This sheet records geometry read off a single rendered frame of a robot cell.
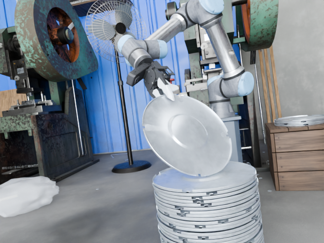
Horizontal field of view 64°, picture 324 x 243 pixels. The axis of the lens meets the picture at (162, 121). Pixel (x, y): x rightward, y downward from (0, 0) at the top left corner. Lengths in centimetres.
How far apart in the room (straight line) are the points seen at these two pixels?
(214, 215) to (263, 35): 166
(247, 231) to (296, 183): 96
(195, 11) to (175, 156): 80
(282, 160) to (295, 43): 222
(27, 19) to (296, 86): 292
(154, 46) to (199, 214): 66
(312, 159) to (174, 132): 102
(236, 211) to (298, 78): 298
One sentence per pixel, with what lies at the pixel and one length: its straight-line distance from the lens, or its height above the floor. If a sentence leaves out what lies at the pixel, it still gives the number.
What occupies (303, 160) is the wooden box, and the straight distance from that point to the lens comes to 160.
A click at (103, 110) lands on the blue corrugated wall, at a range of 364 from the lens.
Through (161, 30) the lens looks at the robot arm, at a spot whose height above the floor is 90.
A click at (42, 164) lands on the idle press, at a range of 249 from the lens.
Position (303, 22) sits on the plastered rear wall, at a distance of 367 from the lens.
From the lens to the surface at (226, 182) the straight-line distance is 69.
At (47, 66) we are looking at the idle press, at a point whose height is 102.
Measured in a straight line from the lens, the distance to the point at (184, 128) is 76.
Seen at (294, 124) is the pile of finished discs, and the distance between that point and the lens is 163.
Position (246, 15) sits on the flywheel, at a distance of 266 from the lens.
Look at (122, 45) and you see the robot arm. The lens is 101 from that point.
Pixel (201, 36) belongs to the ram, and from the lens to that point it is 222.
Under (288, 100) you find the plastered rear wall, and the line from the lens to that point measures 351.
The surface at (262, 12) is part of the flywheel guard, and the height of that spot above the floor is 110.
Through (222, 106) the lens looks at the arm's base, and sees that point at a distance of 144.
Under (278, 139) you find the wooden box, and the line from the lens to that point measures 156.
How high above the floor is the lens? 55
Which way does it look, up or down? 3 degrees down
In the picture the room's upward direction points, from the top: 7 degrees counter-clockwise
